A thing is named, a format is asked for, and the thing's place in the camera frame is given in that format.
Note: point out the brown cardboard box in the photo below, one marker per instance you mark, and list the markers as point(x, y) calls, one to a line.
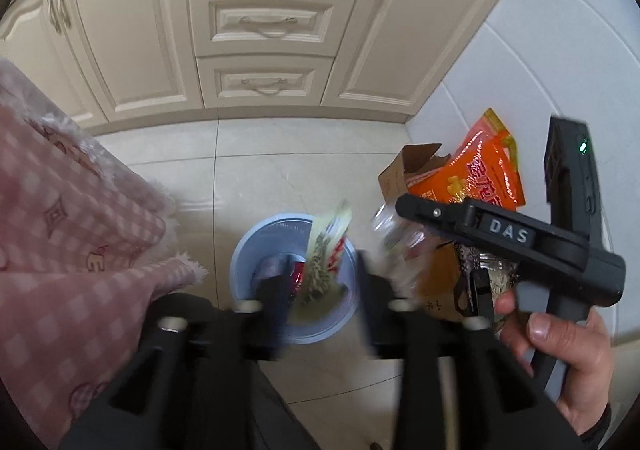
point(440, 280)

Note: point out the cream small drawer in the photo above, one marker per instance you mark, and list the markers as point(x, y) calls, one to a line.
point(265, 82)

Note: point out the orange plastic bag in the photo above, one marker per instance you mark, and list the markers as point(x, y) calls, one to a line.
point(480, 164)

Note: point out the seed patterned snack packet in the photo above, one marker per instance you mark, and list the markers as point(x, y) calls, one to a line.
point(500, 270)

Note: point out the cream lower cabinets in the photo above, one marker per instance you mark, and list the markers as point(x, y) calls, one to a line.
point(125, 29)

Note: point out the blue plastic waste bin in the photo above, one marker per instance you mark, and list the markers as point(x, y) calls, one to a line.
point(250, 250)

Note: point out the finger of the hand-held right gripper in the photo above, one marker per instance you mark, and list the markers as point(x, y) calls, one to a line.
point(480, 297)
point(432, 212)

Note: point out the clear plastic bottle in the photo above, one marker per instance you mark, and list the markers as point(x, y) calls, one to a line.
point(400, 250)

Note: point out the cream middle drawer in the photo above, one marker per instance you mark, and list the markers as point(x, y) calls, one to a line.
point(272, 19)

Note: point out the person's right forearm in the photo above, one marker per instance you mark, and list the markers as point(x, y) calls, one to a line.
point(597, 422)

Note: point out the crushed red can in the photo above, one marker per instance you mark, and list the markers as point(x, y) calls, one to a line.
point(298, 277)

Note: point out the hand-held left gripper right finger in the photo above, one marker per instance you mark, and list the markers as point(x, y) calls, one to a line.
point(369, 300)

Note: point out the pink checked tablecloth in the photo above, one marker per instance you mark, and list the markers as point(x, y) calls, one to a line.
point(75, 250)

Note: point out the white green snack packet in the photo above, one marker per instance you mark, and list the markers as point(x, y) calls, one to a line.
point(325, 255)

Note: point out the person's right hand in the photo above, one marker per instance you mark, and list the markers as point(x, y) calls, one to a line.
point(560, 360)

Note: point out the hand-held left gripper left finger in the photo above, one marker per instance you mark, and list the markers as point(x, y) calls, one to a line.
point(274, 297)

